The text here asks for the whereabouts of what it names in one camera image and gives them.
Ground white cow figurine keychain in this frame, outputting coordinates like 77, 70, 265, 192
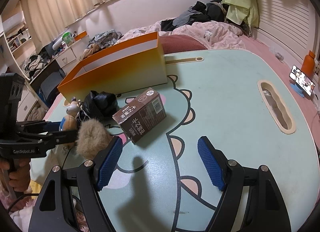
66, 97, 81, 118

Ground brown fur pompom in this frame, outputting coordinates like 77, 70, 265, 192
76, 119, 113, 159

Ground navy lace scrunchie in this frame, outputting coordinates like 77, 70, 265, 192
82, 90, 118, 121

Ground brown card box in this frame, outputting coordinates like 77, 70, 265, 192
112, 88, 167, 144

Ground brown bear plush blue cap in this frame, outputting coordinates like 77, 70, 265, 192
59, 115, 78, 149

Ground person left hand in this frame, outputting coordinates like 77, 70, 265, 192
8, 158, 30, 192

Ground white desk drawers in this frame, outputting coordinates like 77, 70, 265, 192
17, 31, 89, 121

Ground mint cartoon lap table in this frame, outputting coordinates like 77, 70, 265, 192
30, 49, 320, 232

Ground grey patterned clothes pile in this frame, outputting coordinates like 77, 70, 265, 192
88, 29, 123, 50

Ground orange storage box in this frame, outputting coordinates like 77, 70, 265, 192
57, 32, 168, 102

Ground smartphone on stand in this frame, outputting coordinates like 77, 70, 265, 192
289, 65, 315, 97

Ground orange bottle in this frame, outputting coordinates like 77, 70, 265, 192
301, 51, 315, 78

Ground dark red pillow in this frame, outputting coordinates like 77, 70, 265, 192
159, 34, 207, 55

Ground dark clothes pile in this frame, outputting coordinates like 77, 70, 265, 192
161, 0, 228, 32

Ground light green garment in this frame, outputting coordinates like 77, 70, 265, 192
223, 0, 259, 28

